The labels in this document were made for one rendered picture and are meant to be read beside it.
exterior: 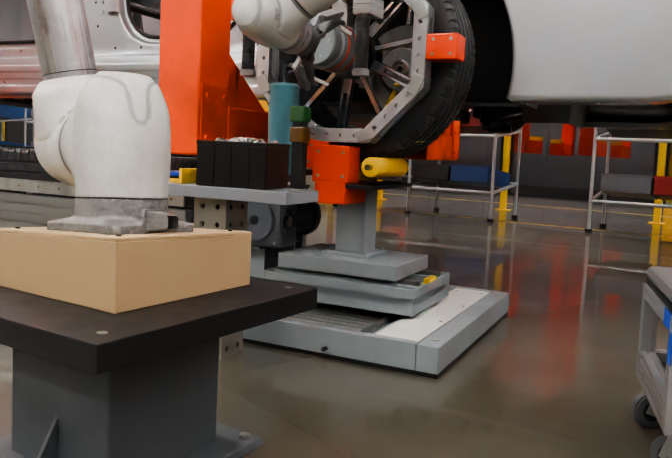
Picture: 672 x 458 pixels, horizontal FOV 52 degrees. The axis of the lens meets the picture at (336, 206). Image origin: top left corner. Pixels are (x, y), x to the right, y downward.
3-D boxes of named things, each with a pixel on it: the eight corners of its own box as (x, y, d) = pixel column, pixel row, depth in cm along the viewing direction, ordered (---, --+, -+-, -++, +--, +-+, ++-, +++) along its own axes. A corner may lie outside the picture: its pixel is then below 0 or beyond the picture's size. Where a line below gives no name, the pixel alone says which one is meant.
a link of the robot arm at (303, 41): (309, 15, 145) (321, 23, 150) (275, 1, 148) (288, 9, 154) (291, 56, 146) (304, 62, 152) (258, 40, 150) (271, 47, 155)
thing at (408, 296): (448, 298, 230) (450, 269, 229) (411, 320, 198) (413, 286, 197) (315, 279, 252) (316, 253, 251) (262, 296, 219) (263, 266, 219)
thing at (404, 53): (441, 122, 246) (458, 31, 241) (435, 121, 239) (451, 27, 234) (360, 109, 259) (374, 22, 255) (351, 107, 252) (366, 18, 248)
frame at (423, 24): (428, 146, 197) (439, -49, 193) (420, 146, 192) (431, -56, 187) (265, 139, 221) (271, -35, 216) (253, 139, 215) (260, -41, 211)
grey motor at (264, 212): (333, 277, 258) (337, 184, 256) (275, 297, 221) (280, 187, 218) (291, 272, 266) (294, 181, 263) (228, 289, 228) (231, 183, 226)
